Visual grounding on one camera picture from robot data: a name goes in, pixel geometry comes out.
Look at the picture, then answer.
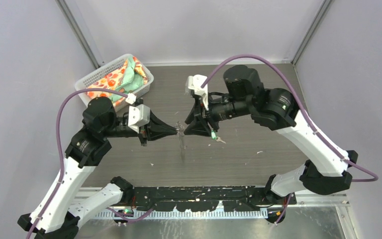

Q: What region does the green tagged key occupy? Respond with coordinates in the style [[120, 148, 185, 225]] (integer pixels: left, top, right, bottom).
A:
[[211, 130, 226, 144]]

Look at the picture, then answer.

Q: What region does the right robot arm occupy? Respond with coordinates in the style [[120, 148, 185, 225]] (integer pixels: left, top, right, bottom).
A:
[[184, 65, 358, 205]]

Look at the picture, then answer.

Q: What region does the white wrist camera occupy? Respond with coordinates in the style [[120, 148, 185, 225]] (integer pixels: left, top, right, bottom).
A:
[[185, 75, 209, 110], [128, 104, 151, 133]]

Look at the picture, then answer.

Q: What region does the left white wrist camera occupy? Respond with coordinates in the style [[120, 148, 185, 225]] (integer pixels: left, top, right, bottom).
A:
[[128, 104, 151, 133]]

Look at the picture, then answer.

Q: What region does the white plastic basket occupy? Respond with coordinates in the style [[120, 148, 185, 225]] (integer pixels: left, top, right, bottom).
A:
[[75, 53, 154, 113]]

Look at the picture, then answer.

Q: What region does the white slotted cable duct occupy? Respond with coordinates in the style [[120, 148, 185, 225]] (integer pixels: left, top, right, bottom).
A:
[[93, 208, 268, 220]]

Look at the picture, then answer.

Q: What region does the colourful patterned cloth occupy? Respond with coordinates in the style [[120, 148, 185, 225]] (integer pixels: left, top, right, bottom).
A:
[[84, 56, 149, 110]]

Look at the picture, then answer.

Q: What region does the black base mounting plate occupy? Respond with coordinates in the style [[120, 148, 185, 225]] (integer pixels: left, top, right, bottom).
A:
[[118, 186, 296, 212]]

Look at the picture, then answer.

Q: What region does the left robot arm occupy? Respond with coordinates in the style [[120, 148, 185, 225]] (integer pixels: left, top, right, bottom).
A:
[[17, 97, 177, 239]]

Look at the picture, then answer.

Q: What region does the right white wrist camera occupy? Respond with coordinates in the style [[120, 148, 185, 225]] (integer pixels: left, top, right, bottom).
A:
[[185, 75, 209, 110]]

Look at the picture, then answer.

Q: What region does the metal keyring holder plate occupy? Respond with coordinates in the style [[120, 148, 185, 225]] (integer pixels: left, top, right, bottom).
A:
[[176, 121, 186, 162]]

